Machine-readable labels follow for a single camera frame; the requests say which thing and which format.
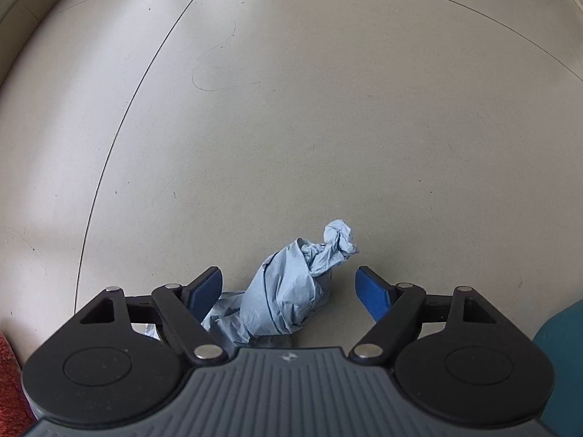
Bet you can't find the teal plastic trash bin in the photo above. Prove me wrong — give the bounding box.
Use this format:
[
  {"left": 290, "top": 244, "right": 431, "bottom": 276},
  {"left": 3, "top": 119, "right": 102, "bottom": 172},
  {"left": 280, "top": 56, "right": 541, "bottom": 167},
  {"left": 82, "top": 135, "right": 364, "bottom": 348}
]
[{"left": 531, "top": 299, "right": 583, "bottom": 437}]

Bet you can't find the blue paper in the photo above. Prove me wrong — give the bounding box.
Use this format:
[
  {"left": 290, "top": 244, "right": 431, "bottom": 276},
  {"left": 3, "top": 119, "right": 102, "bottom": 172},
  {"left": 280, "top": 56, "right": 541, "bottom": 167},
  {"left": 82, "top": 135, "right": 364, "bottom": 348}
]
[{"left": 144, "top": 219, "right": 360, "bottom": 347}]

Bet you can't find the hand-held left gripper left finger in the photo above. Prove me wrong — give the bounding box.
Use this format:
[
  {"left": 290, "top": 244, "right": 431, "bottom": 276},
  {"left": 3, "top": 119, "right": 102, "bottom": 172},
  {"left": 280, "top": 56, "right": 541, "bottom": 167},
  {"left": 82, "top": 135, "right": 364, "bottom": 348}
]
[{"left": 79, "top": 265, "right": 229, "bottom": 367}]

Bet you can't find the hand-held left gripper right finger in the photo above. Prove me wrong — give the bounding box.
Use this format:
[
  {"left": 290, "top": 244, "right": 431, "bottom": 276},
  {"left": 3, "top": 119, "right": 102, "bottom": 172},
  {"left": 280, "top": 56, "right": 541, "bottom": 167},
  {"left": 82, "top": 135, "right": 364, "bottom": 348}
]
[{"left": 348, "top": 265, "right": 497, "bottom": 367}]

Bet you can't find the red woven cloth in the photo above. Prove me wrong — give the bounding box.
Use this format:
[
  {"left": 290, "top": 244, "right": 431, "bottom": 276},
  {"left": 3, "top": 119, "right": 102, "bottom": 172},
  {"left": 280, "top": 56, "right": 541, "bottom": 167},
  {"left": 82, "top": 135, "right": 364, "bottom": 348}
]
[{"left": 0, "top": 330, "right": 39, "bottom": 437}]

